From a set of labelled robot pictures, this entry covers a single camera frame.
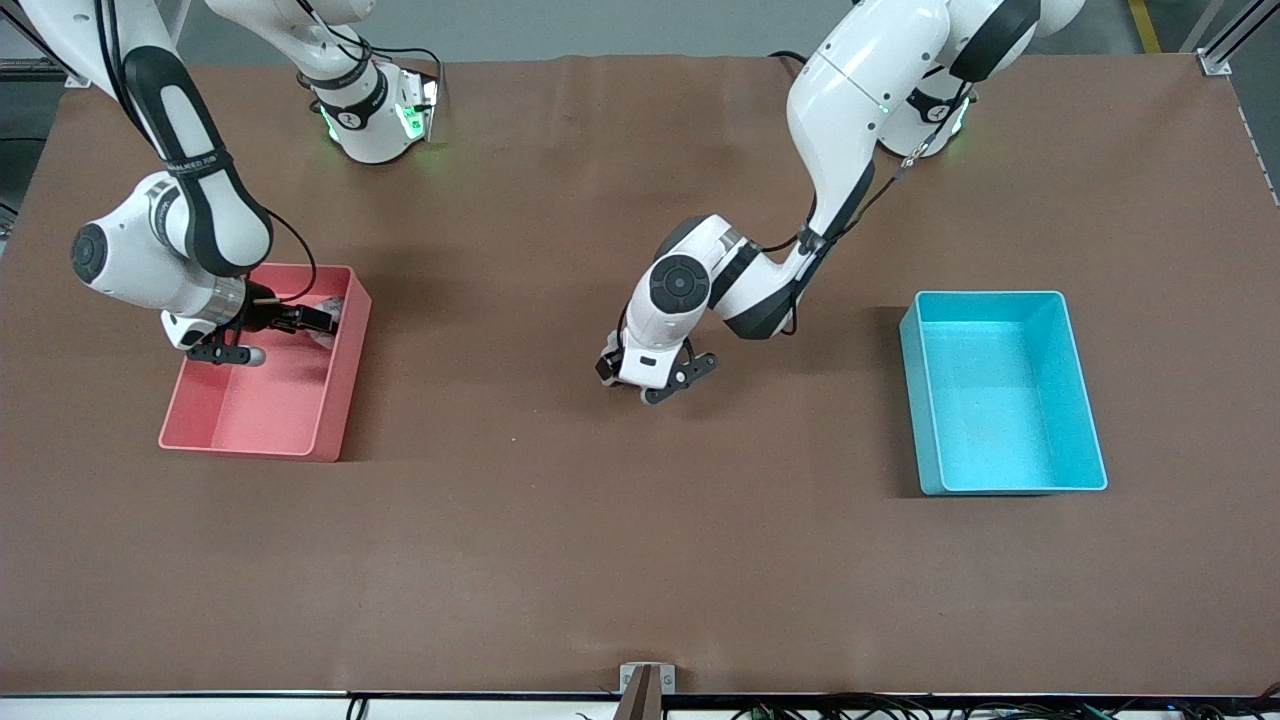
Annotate grey plush toy white face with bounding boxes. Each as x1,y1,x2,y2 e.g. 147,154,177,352
305,297,347,349

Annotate pink plastic box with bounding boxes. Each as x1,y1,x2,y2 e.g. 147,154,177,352
158,263,373,463

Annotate blue plastic box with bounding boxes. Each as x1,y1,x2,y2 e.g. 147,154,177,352
899,290,1109,496

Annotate brown table cover sheet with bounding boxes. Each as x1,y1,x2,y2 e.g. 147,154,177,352
0,52,1280,698

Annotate brown slanted pole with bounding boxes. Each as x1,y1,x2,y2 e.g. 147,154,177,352
612,666,665,720

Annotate silver aluminium frame profile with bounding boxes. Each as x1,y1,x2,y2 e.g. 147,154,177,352
0,0,101,89
1180,0,1280,77

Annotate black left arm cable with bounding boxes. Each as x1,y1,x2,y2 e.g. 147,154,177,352
735,85,976,336

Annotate tangled black cables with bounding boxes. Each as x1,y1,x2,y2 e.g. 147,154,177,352
730,695,1280,720

